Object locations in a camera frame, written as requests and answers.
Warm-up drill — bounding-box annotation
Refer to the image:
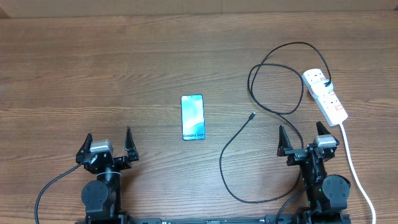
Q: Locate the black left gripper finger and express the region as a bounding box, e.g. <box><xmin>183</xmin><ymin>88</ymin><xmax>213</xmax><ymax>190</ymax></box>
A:
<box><xmin>76</xmin><ymin>133</ymin><xmax>93</xmax><ymax>156</ymax></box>
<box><xmin>124</xmin><ymin>126</ymin><xmax>139</xmax><ymax>162</ymax></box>

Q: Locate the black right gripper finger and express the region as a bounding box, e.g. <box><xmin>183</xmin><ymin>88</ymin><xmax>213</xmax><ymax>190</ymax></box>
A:
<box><xmin>316</xmin><ymin>121</ymin><xmax>330</xmax><ymax>136</ymax></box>
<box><xmin>277</xmin><ymin>125</ymin><xmax>293</xmax><ymax>157</ymax></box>

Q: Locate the Samsung Galaxy smartphone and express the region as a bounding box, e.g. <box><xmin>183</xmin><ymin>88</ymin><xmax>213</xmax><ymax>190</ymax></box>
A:
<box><xmin>181</xmin><ymin>95</ymin><xmax>206</xmax><ymax>141</ymax></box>

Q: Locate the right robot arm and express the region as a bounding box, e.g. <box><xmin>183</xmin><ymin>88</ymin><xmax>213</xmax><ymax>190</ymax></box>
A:
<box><xmin>275</xmin><ymin>122</ymin><xmax>351</xmax><ymax>223</ymax></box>

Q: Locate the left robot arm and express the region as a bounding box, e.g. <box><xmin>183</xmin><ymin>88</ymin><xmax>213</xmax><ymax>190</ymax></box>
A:
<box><xmin>76</xmin><ymin>127</ymin><xmax>139</xmax><ymax>223</ymax></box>

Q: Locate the white charger adapter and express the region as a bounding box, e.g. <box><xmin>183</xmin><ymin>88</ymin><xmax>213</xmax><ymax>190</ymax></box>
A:
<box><xmin>310</xmin><ymin>79</ymin><xmax>334</xmax><ymax>98</ymax></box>

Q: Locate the white power strip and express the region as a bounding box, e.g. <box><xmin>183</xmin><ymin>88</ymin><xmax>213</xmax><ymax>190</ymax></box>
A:
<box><xmin>302</xmin><ymin>68</ymin><xmax>348</xmax><ymax>126</ymax></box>

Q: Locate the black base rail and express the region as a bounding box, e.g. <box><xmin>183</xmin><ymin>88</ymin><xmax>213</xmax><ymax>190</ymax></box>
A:
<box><xmin>75</xmin><ymin>215</ymin><xmax>351</xmax><ymax>224</ymax></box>

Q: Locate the white power strip cord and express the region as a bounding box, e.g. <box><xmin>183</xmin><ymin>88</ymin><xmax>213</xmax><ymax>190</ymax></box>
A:
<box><xmin>339</xmin><ymin>123</ymin><xmax>377</xmax><ymax>224</ymax></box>

